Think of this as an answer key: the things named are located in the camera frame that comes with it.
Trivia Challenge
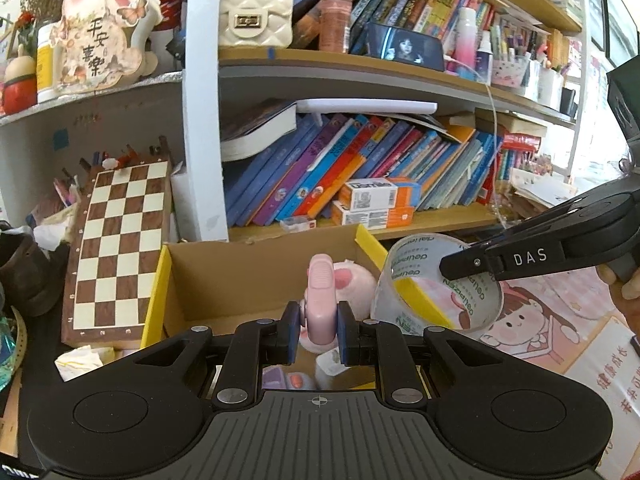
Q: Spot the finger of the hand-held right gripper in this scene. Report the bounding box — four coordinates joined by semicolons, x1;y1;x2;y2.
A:
440;199;592;283

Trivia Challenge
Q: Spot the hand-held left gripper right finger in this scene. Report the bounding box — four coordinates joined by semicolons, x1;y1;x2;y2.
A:
336;301;538;408

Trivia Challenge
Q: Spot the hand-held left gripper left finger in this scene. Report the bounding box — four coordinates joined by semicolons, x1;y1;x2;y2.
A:
102;301;303;409

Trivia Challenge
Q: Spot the pink utility knife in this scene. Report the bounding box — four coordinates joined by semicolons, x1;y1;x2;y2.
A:
299;254;338;353

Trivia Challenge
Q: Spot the white plug adapter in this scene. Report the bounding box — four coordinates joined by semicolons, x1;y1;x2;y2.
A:
315;349;351;390

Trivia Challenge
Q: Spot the pink plush paw toy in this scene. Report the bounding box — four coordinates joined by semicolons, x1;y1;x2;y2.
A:
327;259;379;322

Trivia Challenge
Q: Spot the grey purple toy car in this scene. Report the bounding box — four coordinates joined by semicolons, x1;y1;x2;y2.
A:
262;365;317;392

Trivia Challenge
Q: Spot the yellow cardboard box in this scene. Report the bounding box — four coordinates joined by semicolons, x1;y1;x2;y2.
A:
140;224;458;396

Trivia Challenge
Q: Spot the clear tape roll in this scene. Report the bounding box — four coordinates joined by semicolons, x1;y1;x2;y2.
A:
370;232;505;345

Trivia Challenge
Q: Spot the white container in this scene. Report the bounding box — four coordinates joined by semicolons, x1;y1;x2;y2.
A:
537;67;566;111

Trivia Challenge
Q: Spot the person's right hand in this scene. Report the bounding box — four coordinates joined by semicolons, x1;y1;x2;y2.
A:
596;264;640;333

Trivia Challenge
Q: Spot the stack of papers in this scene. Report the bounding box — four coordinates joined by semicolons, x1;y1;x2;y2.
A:
510;167;576;221

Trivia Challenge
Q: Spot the pink checked desk mat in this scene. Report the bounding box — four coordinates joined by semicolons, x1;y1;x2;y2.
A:
460;260;640;480

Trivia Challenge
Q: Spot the small white box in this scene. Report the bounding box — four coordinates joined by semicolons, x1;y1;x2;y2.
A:
280;216;317;233

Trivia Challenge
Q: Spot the orange white carton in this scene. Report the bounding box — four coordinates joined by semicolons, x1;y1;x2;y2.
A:
339;176;422;212
331;201;415;231

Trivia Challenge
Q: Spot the row of colourful slim books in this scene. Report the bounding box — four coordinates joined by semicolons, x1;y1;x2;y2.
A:
222;112;506;227

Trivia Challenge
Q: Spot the white flat carton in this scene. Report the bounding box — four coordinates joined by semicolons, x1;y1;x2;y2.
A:
170;160;193;241

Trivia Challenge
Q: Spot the clear pen holder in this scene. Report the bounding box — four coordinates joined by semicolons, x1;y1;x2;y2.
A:
490;15;531;88

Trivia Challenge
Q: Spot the wooden chessboard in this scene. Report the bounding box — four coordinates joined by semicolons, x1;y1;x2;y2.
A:
61;159;173;350

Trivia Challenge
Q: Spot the thick grey book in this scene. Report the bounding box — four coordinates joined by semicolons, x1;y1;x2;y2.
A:
220;100;298;162

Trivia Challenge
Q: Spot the white pink bottle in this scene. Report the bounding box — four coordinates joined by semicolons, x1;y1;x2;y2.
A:
452;7;478;81

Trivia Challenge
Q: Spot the white flat board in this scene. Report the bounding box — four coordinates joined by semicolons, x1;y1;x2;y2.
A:
296;99;439;117

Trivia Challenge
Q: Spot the white wooden bookshelf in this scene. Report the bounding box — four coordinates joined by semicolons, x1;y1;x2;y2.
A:
0;0;591;246

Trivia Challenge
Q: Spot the smartphone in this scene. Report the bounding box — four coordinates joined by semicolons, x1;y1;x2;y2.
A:
364;22;446;72

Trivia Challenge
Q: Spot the red white tassel charm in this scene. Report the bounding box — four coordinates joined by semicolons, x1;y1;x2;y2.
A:
100;145;138;171

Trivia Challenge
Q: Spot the dark brown leather bag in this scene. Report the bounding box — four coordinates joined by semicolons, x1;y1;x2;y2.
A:
0;232;66;317

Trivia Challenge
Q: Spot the iridescent foil bag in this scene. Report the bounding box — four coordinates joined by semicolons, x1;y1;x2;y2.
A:
0;317;23;391

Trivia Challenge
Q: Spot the row of thick paperback books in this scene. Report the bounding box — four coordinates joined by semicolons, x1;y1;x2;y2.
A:
292;0;496;53

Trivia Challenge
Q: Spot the pink spray bottle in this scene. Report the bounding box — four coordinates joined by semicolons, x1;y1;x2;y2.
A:
319;0;351;53

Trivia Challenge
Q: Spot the white quilted handbag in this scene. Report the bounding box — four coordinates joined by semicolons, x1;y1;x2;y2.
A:
220;0;294;50

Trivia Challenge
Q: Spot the white bottle yellow label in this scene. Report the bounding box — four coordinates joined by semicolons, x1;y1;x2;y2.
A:
36;22;63;103

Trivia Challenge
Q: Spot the red white doll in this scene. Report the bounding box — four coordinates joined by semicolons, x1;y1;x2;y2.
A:
2;45;38;116

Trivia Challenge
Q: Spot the white cable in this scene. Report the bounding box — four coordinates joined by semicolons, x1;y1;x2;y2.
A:
442;55;516;231

